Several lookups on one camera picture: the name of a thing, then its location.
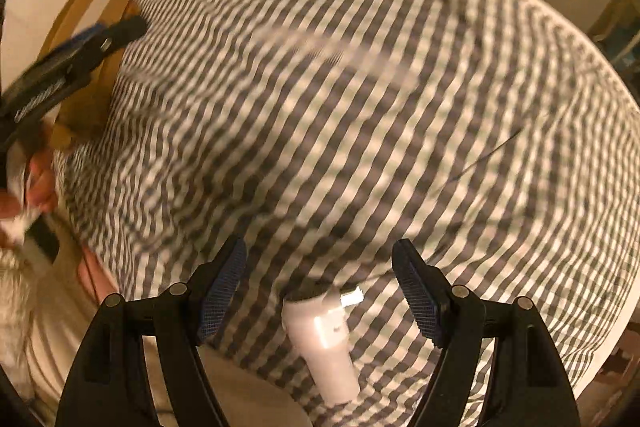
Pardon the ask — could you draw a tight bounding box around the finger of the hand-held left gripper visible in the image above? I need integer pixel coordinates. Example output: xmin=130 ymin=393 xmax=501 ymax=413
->
xmin=31 ymin=15 xmax=149 ymax=80

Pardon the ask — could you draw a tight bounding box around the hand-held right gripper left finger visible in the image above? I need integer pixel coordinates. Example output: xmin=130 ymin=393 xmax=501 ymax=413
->
xmin=55 ymin=236 xmax=249 ymax=427

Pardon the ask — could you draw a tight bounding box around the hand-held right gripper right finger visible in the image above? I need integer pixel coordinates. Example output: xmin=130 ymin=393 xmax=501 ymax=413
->
xmin=392 ymin=238 xmax=581 ymax=427

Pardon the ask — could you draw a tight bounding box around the large brown cardboard box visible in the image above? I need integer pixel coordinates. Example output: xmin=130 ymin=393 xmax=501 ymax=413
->
xmin=44 ymin=0 xmax=137 ymax=150

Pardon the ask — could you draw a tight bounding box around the white plastic bottle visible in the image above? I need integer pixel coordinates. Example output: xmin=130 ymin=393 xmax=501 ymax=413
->
xmin=281 ymin=285 xmax=365 ymax=406

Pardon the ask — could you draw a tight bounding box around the person's left hand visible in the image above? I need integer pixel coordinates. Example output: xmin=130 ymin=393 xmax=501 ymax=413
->
xmin=0 ymin=150 xmax=57 ymax=249

